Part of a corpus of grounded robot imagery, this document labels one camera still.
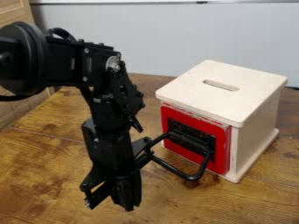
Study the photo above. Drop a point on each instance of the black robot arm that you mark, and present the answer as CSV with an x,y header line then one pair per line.
x,y
51,59

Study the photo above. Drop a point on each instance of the wooden slatted panel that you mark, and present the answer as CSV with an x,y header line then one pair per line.
x,y
16,10

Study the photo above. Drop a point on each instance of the red drawer front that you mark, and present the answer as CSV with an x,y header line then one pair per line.
x,y
210,133

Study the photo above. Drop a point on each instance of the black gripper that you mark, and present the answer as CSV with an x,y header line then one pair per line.
x,y
116,158

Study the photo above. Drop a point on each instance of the black metal drawer handle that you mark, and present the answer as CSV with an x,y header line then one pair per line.
x,y
191,140

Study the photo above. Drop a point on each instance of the light wooden box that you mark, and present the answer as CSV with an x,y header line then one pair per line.
x,y
239,97

